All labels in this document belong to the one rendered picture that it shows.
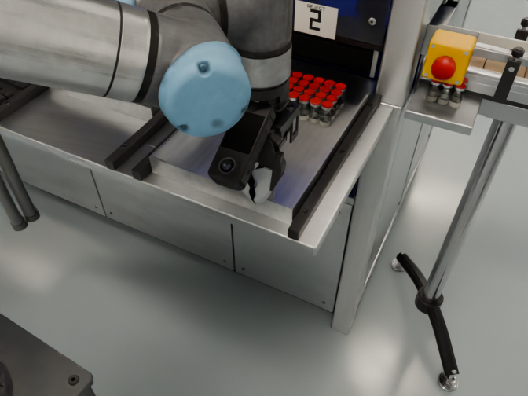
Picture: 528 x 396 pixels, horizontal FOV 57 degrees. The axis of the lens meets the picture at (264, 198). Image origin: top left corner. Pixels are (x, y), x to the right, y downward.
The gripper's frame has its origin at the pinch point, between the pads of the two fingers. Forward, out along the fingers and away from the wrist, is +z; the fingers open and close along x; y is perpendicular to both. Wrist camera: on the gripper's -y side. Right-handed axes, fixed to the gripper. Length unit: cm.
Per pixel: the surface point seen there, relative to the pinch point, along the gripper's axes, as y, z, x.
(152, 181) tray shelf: -0.6, 3.6, 19.0
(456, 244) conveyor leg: 53, 50, -32
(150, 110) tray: 12.5, 0.6, 28.3
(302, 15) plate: 38.4, -10.8, 9.8
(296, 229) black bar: -0.9, 1.6, -7.5
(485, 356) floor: 52, 92, -53
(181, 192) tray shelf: -0.6, 3.6, 13.0
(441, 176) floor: 129, 91, -22
